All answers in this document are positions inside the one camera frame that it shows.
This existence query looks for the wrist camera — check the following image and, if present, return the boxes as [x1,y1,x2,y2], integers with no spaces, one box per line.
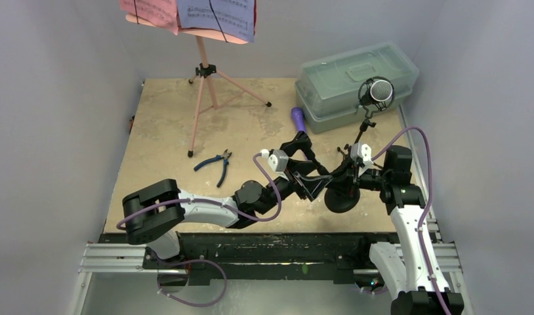
[268,150,289,180]
[350,142,373,168]

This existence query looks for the blue sheet music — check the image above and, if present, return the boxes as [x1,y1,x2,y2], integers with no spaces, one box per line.
[176,0,256,43]

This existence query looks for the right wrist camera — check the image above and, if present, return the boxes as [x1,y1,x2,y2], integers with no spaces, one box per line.
[350,142,373,168]

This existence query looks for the silver condenser microphone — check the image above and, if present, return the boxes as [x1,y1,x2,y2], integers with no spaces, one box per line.
[358,76,395,116]

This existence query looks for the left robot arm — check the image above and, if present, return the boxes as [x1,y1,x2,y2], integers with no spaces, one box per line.
[117,159,333,268]

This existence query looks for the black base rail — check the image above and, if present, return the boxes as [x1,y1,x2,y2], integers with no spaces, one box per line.
[77,232,463,288]

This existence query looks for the translucent plastic storage box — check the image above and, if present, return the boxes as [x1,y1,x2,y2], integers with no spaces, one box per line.
[295,42,419,134]

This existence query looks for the purple microphone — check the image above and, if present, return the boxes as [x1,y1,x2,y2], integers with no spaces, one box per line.
[291,107,312,154]

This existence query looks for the pink music stand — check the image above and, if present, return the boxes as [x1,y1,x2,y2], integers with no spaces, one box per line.
[125,12,273,158]

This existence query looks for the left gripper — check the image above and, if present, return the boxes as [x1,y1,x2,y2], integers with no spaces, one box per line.
[257,158,331,215]

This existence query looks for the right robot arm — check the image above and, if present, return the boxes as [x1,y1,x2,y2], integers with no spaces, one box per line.
[338,143,464,314]

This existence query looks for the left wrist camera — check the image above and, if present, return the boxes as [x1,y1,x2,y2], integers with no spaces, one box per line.
[268,150,289,180]

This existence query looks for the black round-base mic stand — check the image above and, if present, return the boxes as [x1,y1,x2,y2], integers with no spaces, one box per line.
[279,130,361,215]

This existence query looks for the black tripod mic stand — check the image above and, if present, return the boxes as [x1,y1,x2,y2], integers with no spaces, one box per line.
[337,113,376,161]

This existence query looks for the blue-handled pliers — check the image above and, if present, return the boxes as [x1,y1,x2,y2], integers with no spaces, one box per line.
[193,149,234,189]

